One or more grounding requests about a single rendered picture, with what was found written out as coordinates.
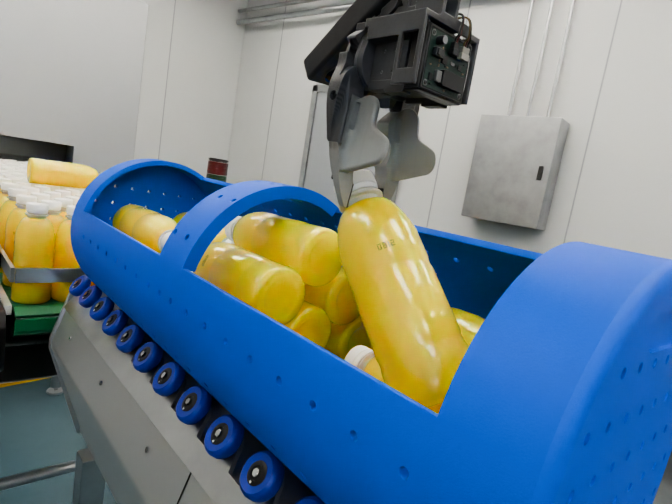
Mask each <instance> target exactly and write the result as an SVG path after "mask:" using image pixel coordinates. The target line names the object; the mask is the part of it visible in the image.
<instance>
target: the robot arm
mask: <svg viewBox="0 0 672 504"><path fill-rule="evenodd" d="M460 3H461V0H355V2H354V3H353V4H352V5H351V6H350V7H349V9H348V10H347V11H346V12H345V13H344V14H343V15H342V17H341V18H340V19H339V20H338V21H337V22H336V23H335V25H334V26H333V27H332V28H331V29H330V30H329V31H328V33H327V34H326V35H325V36H324V37H323V38H322V40H321V41H320V42H319V43H318V44H317V45H316V46H315V48H314V49H313V50H312V51H311V52H310V53H309V54H308V56H307V57H306V58H305V59H304V67H305V71H306V75H307V78H308V80H310V81H314V82H317V83H321V84H325V85H328V86H329V87H328V92H327V101H326V124H327V140H328V141H329V158H330V166H331V171H332V177H333V182H334V187H335V192H336V196H337V200H338V204H339V205H340V206H342V207H345V208H348V204H349V200H350V197H351V193H352V190H353V186H354V184H353V172H354V171H357V170H360V169H364V168H368V167H372V166H374V168H375V180H376V182H377V187H378V189H380V190H381V191H382V192H383V197H384V198H386V199H389V200H391V199H392V197H393V195H394V192H395V190H396V187H397V185H398V182H399V181H400V180H405V179H410V178H415V177H420V176H425V175H428V174H430V173H431V172H432V171H433V169H434V167H435V164H436V155H435V152H434V151H433V150H432V149H431V148H429V147H428V146H427V145H425V144H424V143H423V142H421V140H420V138H419V123H420V121H419V116H418V113H419V107H420V104H421V106H422V107H424V108H427V109H447V106H459V105H467V103H468V98H469V93H470V88H471V83H472V77H473V72H474V67H475V62H476V57H477V52H478V47H479V42H480V39H479V38H477V37H476V36H474V35H472V22H471V19H470V18H468V17H466V16H464V15H463V14H462V13H459V9H460ZM458 15H461V16H462V17H458ZM459 19H462V22H461V21H459ZM465 19H467V20H468V22H469V26H467V25H466V24H464V22H465ZM454 34H458V35H457V36H455V35H454ZM461 36H462V37H464V38H466V39H460V37H461ZM469 61H470V63H469ZM468 66H469V68H468ZM467 71H468V73H467ZM466 76H467V78H466ZM465 81H466V83H465ZM464 86H465V88H464ZM379 108H382V109H389V111H390V112H388V113H387V114H385V115H384V116H383V117H382V118H381V119H380V120H379V121H378V122H377V118H378V113H379Z"/></svg>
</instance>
